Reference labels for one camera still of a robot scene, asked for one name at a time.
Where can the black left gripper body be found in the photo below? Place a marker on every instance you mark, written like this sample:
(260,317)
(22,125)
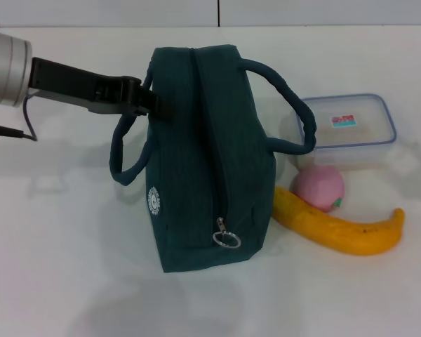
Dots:
(84,87)

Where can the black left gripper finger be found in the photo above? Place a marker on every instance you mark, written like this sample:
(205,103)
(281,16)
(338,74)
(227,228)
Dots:
(161,107)

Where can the dark teal lunch bag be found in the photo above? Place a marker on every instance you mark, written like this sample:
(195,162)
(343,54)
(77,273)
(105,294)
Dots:
(203,158)

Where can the clear blue-rimmed food container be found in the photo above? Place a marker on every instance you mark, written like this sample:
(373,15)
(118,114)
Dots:
(351,140)

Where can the yellow banana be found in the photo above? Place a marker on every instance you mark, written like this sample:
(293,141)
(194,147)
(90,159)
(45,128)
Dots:
(337,233)

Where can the pink toy peach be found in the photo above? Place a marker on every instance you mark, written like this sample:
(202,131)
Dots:
(317,187)

